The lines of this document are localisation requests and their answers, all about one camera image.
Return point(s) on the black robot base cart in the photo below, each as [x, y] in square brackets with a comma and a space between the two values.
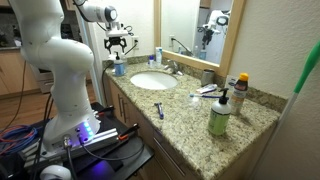
[115, 161]

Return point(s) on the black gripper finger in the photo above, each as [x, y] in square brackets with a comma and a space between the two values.
[123, 49]
[109, 50]

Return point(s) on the chrome faucet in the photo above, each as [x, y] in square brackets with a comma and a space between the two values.
[173, 66]

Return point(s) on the wall power outlet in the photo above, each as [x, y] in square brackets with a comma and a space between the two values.
[135, 42]

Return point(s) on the white oval sink basin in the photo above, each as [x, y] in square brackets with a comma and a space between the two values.
[153, 80]

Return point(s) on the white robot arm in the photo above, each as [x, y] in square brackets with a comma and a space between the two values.
[69, 61]

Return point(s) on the small blue cap bottle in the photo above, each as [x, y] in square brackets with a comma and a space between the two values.
[151, 61]

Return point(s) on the metal cup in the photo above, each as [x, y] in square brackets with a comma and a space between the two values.
[207, 77]

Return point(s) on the green handled mop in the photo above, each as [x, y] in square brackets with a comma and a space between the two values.
[311, 61]

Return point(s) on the blue soap pump bottle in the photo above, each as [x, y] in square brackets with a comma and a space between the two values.
[118, 66]

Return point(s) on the green soap pump bottle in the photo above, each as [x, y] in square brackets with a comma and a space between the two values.
[219, 114]

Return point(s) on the orange cap spray can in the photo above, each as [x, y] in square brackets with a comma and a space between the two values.
[239, 93]

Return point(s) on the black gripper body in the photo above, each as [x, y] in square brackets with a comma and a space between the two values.
[113, 41]

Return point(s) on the toothpaste tube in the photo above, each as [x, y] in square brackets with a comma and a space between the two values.
[207, 88]

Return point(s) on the wooden vanity cabinet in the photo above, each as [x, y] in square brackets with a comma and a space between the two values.
[184, 148]

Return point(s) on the wood framed mirror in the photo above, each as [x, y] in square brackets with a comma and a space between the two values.
[198, 33]

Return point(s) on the blue razor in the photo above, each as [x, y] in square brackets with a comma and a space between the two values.
[160, 110]

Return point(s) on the blue toothbrush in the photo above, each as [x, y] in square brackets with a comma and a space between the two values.
[203, 96]

